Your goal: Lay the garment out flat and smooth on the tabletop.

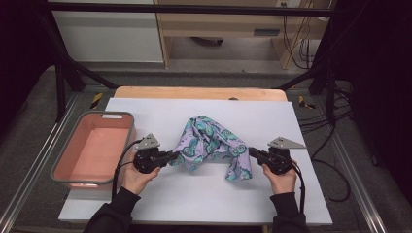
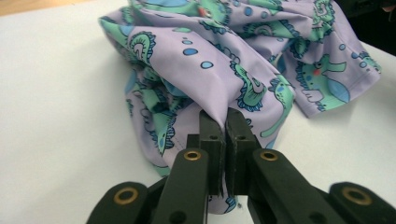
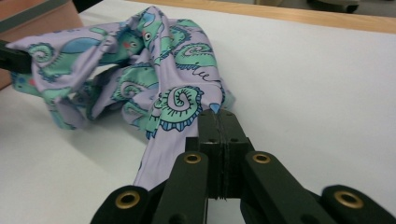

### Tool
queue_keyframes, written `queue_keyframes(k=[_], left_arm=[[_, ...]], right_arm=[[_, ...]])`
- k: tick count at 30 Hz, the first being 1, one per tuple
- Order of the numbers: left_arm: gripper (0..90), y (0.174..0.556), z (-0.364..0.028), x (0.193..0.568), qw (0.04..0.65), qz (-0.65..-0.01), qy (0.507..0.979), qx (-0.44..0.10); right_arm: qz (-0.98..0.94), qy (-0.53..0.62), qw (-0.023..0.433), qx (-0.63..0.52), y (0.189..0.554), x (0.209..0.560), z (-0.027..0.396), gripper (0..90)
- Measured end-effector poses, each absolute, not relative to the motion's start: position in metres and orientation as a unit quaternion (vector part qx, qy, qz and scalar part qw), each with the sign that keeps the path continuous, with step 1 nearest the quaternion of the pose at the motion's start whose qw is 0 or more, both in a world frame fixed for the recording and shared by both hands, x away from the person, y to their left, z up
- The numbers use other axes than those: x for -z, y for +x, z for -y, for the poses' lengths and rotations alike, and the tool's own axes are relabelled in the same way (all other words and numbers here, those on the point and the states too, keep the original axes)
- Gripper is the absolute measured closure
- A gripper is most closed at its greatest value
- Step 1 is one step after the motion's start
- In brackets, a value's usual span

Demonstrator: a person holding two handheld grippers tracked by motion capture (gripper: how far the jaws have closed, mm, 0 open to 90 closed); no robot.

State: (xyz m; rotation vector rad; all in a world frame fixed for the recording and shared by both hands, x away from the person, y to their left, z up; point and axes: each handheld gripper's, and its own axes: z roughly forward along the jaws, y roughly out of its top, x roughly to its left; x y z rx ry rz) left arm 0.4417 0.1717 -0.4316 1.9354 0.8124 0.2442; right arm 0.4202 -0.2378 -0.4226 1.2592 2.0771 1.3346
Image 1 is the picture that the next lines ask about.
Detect hand-held gripper black cable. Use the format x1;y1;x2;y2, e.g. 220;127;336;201
111;139;144;202
291;161;307;215

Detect yellow-handled tool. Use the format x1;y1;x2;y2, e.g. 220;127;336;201
297;95;317;110
90;92;104;110

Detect purple seahorse print swimsuit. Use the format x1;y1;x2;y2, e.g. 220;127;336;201
168;115;254;183

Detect hanging desk cables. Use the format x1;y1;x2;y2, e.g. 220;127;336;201
282;0;316;71

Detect pink basket with grey rim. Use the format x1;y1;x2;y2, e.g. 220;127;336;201
51;110;137;191

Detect person's right hand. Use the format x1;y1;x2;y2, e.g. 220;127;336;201
261;159;298;196

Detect left hand-held gripper black cable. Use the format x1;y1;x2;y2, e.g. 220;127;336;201
111;139;144;202

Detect white power socket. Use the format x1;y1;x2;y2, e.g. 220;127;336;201
275;0;302;8

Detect light wooden desk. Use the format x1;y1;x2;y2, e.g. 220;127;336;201
154;0;334;71

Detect black floor cables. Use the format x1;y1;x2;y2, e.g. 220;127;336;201
297;82;354;203

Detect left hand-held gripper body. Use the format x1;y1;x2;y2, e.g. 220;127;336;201
133;133;169;174

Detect black curtain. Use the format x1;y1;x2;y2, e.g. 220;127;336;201
333;0;412;195
0;0;56;137

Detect right hand-held gripper black cable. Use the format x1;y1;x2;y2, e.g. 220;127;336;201
291;161;307;215

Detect white cabinet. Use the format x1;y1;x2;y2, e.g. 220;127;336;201
48;0;164;64

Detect person's left hand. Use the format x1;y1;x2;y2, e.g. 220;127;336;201
120;151;162;196

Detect aluminium floor rail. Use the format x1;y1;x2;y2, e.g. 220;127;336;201
326;129;388;233
0;91;81;233

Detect black metal frame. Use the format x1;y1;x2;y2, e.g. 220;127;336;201
35;1;338;125

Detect white foam board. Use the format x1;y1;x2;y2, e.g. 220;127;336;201
58;97;333;226

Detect yellow-handled tool right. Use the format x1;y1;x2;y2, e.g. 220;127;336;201
297;95;317;110

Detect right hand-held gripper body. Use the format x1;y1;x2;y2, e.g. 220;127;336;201
258;136;307;176

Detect yellow-handled tool left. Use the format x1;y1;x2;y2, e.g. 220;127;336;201
90;92;104;110

